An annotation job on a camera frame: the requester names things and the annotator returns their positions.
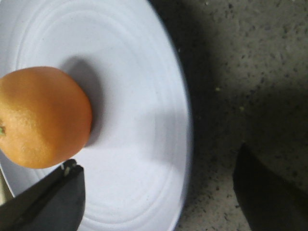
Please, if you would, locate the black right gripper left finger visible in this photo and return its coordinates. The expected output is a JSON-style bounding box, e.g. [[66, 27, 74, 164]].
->
[[0, 159, 86, 231]]

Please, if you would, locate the light blue plate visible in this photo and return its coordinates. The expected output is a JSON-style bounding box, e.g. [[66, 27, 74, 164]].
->
[[0, 0, 192, 231]]

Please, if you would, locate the orange fruit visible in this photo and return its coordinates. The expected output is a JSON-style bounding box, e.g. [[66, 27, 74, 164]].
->
[[0, 66, 92, 168]]

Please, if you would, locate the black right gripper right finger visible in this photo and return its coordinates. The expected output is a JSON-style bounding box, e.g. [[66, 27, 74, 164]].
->
[[233, 144, 308, 231]]

